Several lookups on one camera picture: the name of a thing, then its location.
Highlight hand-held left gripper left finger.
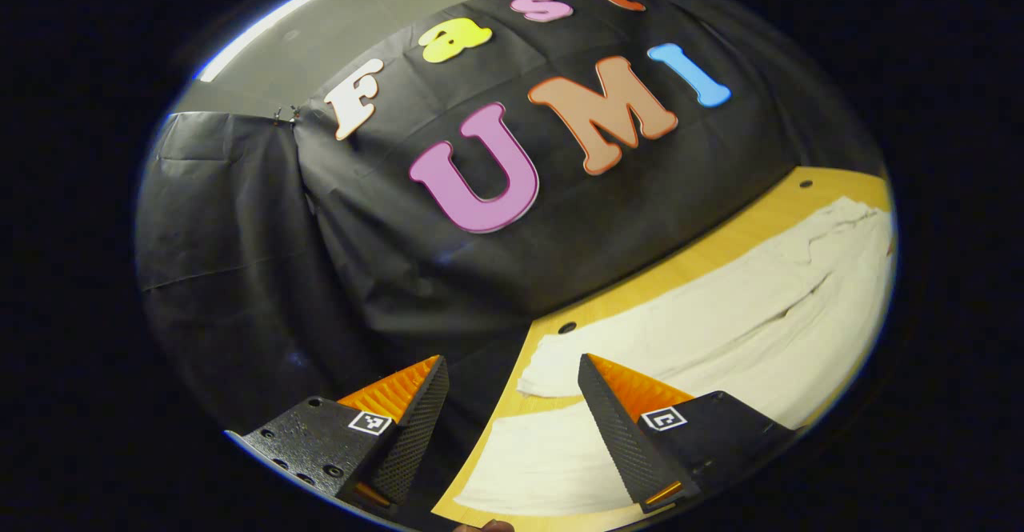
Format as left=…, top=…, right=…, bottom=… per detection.
left=224, top=354, right=451, bottom=510

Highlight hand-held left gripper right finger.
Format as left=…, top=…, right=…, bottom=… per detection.
left=578, top=352, right=798, bottom=515

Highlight white jeans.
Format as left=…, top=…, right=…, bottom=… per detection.
left=452, top=196, right=897, bottom=517

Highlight black backdrop cloth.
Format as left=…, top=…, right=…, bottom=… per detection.
left=134, top=0, right=885, bottom=517

